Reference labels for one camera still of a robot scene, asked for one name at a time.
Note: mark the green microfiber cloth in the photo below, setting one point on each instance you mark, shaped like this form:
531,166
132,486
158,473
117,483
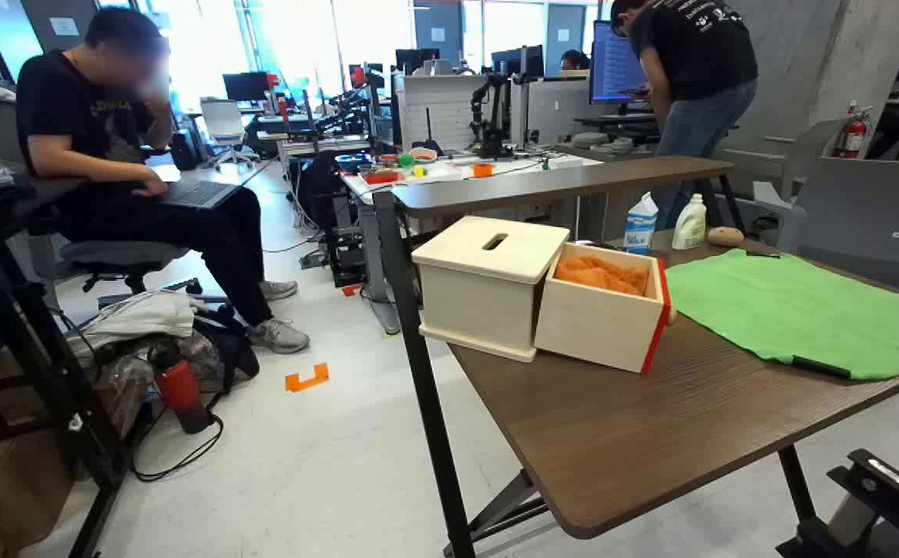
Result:
801,310

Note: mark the black background robot arm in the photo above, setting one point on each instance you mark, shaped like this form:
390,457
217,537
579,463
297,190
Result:
489,111

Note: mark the white cloth bundle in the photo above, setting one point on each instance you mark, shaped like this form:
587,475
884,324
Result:
144,314

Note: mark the wooden box with slotted lid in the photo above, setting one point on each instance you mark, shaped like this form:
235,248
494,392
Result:
480,289

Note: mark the orange small part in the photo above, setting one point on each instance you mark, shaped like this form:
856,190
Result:
480,169

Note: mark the red small part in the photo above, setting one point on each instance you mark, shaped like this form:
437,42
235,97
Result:
381,178

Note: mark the grey top desk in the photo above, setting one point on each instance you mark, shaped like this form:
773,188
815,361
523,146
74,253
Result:
531,188

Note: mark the open wooden box orange edge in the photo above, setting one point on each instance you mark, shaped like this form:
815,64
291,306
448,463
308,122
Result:
592,324

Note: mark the orange crumpled material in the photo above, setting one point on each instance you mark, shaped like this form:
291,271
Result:
602,274

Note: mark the white bottle blue label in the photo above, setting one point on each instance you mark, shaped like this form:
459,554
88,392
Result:
638,225

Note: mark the black backpack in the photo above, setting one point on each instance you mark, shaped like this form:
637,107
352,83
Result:
228,343

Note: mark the white plastic jug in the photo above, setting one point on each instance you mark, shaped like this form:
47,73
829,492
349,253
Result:
689,225

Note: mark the dark laptop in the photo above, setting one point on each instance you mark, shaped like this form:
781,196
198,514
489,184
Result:
202,192

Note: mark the blue lit monitor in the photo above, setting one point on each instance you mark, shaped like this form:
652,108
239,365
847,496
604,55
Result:
614,67

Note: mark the white chair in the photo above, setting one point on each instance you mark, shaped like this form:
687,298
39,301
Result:
224,122

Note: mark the brown round object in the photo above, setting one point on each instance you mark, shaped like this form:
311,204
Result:
726,236

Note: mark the small dark monitor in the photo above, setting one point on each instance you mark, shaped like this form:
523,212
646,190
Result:
244,83

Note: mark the red bottle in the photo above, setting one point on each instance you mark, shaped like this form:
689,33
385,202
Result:
180,392

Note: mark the standing person in black shirt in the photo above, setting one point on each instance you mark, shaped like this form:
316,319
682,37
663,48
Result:
697,64

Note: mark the black office chair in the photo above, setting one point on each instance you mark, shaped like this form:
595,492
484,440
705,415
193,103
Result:
117,255

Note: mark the grey bag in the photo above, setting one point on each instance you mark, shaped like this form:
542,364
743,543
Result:
125,383

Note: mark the black side desk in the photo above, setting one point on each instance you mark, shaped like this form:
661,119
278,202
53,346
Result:
47,361

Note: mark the seated person in black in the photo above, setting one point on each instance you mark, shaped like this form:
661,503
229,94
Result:
65,111

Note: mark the grey cabinet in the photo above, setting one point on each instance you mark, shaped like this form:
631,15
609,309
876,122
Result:
872,212

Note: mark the cardboard box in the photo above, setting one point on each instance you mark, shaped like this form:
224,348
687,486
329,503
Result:
4,496

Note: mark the black metal table frame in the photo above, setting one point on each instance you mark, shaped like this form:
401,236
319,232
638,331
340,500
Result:
434,434

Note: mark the orange plastic bracket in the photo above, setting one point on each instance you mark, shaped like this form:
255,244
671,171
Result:
308,379

